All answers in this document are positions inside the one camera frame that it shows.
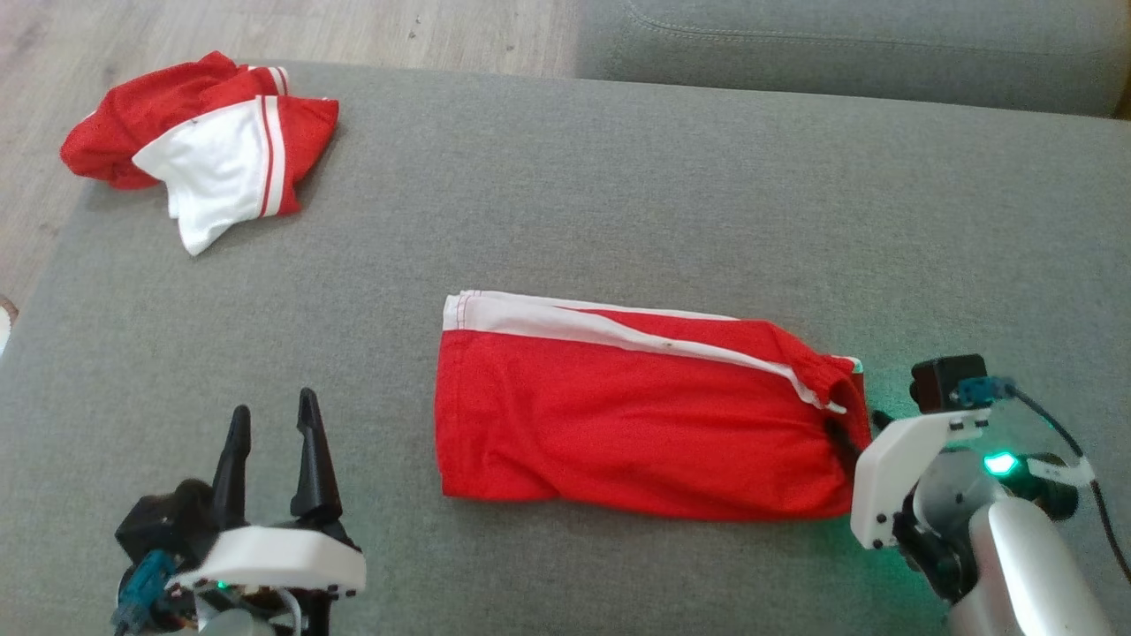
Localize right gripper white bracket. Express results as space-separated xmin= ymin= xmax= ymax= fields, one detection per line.
xmin=824 ymin=409 xmax=1081 ymax=607

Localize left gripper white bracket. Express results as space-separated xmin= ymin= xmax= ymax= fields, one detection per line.
xmin=166 ymin=386 xmax=368 ymax=636

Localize red shorts with white stripe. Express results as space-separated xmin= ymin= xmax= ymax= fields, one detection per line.
xmin=435 ymin=290 xmax=874 ymax=522

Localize red and white jersey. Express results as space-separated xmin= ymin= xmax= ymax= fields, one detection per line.
xmin=60 ymin=50 xmax=340 ymax=257

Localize grey fabric sofa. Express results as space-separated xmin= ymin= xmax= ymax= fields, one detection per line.
xmin=0 ymin=60 xmax=1131 ymax=636

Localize right cable with teal connector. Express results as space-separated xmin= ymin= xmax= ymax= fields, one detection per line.
xmin=959 ymin=377 xmax=1131 ymax=584

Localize cable with teal connector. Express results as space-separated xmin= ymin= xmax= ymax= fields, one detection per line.
xmin=959 ymin=377 xmax=1131 ymax=584
xmin=113 ymin=549 xmax=178 ymax=635

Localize left cable with teal connector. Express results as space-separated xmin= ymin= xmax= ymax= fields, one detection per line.
xmin=113 ymin=549 xmax=178 ymax=635

